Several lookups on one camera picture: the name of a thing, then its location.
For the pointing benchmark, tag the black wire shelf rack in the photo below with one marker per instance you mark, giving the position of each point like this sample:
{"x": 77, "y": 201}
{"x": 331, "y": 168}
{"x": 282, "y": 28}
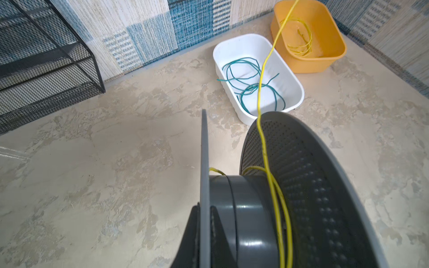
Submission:
{"x": 46, "y": 65}

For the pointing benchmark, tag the white plastic bin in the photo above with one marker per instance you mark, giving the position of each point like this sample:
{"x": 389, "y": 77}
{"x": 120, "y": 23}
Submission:
{"x": 255, "y": 77}

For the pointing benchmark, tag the dark grey foam spool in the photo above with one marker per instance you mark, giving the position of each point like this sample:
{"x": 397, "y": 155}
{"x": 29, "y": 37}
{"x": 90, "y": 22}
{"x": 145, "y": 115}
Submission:
{"x": 329, "y": 225}

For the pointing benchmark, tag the yellow plastic bin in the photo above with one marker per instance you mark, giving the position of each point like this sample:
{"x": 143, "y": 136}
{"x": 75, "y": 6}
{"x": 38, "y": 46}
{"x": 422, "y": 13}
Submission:
{"x": 308, "y": 39}

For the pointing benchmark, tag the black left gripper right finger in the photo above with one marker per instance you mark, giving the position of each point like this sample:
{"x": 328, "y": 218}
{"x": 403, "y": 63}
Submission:
{"x": 221, "y": 256}

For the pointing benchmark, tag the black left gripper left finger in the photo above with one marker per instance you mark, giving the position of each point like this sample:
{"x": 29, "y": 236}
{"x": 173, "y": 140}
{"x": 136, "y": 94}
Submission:
{"x": 188, "y": 255}

